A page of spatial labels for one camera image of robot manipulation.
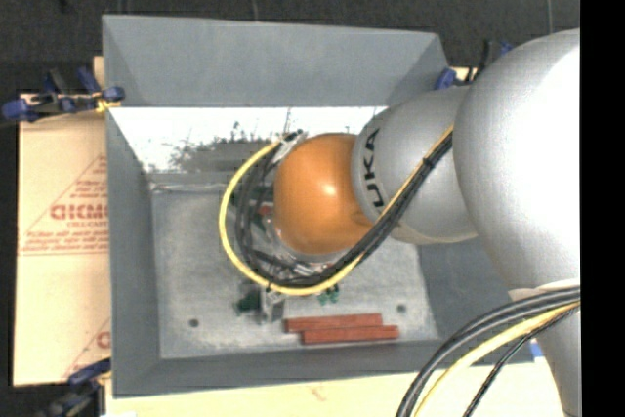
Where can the grey metal bin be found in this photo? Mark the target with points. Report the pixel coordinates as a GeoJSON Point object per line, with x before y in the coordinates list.
{"type": "Point", "coordinates": [195, 259]}

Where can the brown cardboard board, red print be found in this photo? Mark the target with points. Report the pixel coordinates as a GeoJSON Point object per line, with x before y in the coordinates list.
{"type": "Point", "coordinates": [58, 298]}

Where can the red-brown flat block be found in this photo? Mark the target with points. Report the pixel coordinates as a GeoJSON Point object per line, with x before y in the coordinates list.
{"type": "Point", "coordinates": [351, 335]}
{"type": "Point", "coordinates": [332, 321]}

